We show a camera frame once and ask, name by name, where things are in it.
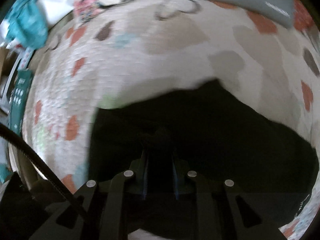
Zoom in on black pants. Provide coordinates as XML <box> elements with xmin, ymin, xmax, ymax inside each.
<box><xmin>88</xmin><ymin>79</ymin><xmax>319</xmax><ymax>239</ymax></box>

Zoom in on green cardboard box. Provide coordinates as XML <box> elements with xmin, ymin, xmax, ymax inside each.
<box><xmin>9</xmin><ymin>69</ymin><xmax>33</xmax><ymax>137</ymax></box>

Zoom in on heart patterned white quilt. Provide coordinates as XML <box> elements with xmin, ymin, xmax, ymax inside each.
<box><xmin>21</xmin><ymin>0</ymin><xmax>320</xmax><ymax>240</ymax></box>

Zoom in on teal star pattern cloth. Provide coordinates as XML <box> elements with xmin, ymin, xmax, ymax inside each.
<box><xmin>5</xmin><ymin>0</ymin><xmax>48</xmax><ymax>49</ymax></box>

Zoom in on plain white pillow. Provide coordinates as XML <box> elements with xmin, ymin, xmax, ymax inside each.
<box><xmin>37</xmin><ymin>0</ymin><xmax>73</xmax><ymax>29</ymax></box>

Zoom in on black cable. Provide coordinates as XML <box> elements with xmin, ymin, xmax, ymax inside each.
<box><xmin>0</xmin><ymin>122</ymin><xmax>78</xmax><ymax>203</ymax></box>

